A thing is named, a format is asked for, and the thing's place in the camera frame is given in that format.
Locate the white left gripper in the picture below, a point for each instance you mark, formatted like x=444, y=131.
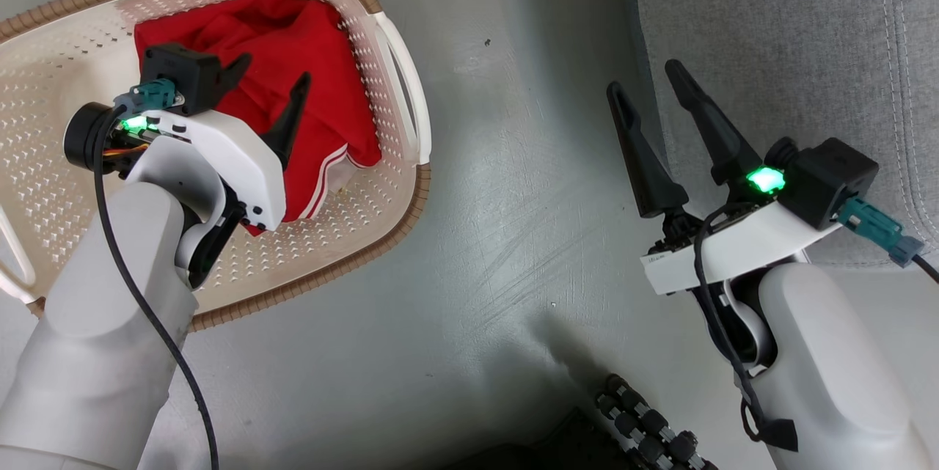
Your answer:
x=242, y=162

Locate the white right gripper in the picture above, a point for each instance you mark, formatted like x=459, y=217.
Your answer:
x=748, y=246

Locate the red garment with white stripes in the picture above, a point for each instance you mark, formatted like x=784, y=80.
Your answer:
x=323, y=52

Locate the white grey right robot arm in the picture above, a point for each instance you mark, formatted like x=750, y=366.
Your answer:
x=829, y=382

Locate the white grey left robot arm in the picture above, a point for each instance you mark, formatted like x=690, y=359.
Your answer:
x=95, y=353

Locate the cream perforated basket brown rim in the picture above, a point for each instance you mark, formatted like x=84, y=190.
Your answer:
x=352, y=235

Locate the grey fabric sofa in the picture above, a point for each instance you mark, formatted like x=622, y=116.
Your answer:
x=770, y=15

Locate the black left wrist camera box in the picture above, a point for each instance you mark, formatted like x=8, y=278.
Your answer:
x=180, y=67

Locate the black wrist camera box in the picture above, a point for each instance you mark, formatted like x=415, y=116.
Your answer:
x=180, y=67
x=829, y=177

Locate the teal left camera connector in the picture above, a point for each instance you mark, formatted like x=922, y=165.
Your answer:
x=154, y=92

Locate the teal camera connector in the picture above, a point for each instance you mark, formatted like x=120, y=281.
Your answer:
x=869, y=224
x=154, y=92

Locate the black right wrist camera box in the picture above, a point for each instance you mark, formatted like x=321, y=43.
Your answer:
x=829, y=177

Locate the teal right camera connector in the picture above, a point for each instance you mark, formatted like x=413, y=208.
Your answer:
x=869, y=224

